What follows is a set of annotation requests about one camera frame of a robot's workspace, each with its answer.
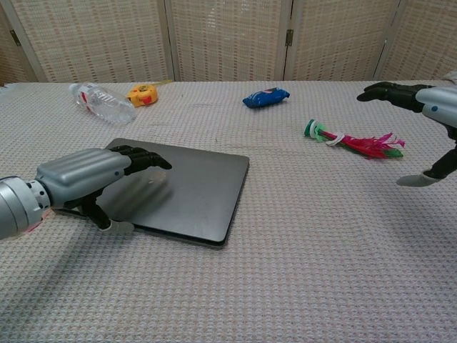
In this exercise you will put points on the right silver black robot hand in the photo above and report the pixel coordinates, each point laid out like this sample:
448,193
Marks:
439,105

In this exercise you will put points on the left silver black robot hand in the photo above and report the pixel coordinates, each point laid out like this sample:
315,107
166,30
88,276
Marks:
78,171

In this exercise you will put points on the silver laptop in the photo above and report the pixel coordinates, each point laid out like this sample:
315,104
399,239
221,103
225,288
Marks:
203,193

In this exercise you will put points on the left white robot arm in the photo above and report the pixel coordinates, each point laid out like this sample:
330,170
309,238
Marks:
14,207

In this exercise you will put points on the woven folding screen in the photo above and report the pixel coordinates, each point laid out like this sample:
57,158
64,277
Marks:
228,39

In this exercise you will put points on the orange fruit jelly cup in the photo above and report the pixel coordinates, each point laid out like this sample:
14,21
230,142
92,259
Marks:
36,226

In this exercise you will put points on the clear plastic water bottle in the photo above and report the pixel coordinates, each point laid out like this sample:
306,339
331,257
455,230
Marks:
103,103

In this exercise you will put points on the pink green feather shuttlecock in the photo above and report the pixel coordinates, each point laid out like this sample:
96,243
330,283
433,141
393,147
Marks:
357,144

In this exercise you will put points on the yellow tape measure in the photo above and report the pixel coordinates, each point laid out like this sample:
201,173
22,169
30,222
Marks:
143,96

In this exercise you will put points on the blue snack packet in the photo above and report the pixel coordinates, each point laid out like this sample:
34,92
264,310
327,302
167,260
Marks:
266,97

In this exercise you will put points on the white woven tablecloth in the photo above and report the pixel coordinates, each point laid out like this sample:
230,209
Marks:
321,250

